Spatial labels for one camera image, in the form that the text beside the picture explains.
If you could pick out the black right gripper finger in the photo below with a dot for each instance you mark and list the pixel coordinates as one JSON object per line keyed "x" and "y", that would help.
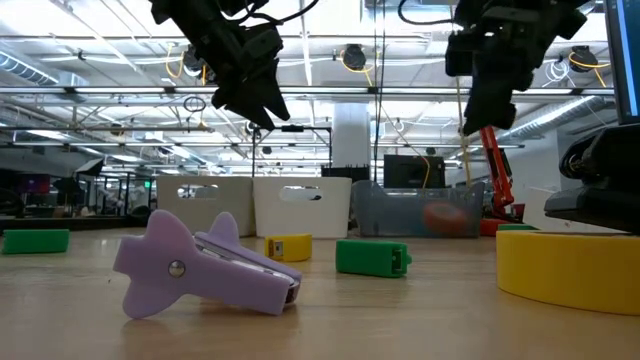
{"x": 507, "y": 107}
{"x": 482, "y": 107}

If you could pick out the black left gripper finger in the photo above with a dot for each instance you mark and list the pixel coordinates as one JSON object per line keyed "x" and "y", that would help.
{"x": 245, "y": 102}
{"x": 275, "y": 95}

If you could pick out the orange tape roll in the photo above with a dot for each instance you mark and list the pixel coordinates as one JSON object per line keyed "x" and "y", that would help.
{"x": 445, "y": 220}

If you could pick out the green tape roll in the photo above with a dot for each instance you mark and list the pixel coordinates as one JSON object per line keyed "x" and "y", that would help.
{"x": 517, "y": 227}

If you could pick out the yellow mini stapler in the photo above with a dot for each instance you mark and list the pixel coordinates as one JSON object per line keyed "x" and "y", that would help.
{"x": 295, "y": 247}

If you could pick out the yellow tape roll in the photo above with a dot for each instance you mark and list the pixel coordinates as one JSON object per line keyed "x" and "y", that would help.
{"x": 565, "y": 270}

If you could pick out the green mini stapler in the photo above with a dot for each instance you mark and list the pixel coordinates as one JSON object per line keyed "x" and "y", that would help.
{"x": 35, "y": 241}
{"x": 367, "y": 257}

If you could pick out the black background monitor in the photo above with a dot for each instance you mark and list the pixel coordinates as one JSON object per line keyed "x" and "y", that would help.
{"x": 410, "y": 172}

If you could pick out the black low box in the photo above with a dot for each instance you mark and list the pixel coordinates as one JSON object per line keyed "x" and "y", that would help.
{"x": 345, "y": 173}

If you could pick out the grey plastic bin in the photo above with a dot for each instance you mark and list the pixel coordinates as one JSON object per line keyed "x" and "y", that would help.
{"x": 230, "y": 210}

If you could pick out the computer monitor blue screen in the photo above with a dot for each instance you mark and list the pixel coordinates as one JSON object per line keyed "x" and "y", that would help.
{"x": 625, "y": 60}

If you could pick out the white plastic bin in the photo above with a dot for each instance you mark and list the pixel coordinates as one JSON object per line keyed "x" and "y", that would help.
{"x": 300, "y": 220}

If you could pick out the translucent dark plastic bin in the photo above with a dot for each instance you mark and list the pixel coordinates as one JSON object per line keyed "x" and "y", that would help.
{"x": 385, "y": 215}

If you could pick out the black tall stand frame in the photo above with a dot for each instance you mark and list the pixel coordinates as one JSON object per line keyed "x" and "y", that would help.
{"x": 292, "y": 128}

